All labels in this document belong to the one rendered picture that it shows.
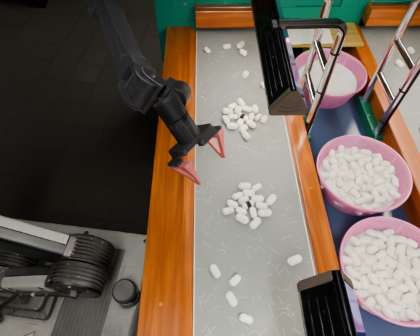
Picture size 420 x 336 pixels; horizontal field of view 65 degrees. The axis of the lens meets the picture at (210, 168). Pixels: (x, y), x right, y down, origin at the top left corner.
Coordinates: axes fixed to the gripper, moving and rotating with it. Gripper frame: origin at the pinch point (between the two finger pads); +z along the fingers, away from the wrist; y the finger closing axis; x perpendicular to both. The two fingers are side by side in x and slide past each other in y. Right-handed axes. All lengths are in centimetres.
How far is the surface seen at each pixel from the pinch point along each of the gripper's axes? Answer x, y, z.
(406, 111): 14, -69, 34
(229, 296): 5.2, 17.7, 23.8
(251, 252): 2.3, 5.1, 24.0
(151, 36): -175, -123, -27
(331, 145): 4.2, -38.3, 23.9
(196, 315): 0.9, 25.3, 22.9
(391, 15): 3, -104, 11
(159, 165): -23.7, 0.2, -0.6
